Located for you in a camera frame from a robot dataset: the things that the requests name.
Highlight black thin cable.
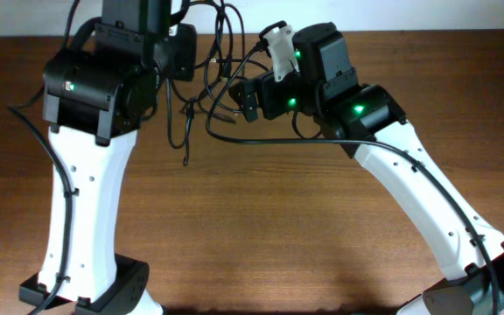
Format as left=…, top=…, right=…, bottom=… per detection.
left=199, top=0, right=249, bottom=123

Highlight black cable with loop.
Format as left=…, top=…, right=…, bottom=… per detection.
left=190, top=0, right=270, bottom=115

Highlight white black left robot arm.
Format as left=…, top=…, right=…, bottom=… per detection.
left=18, top=1, right=196, bottom=314

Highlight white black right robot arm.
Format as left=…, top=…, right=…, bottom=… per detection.
left=229, top=21, right=504, bottom=315

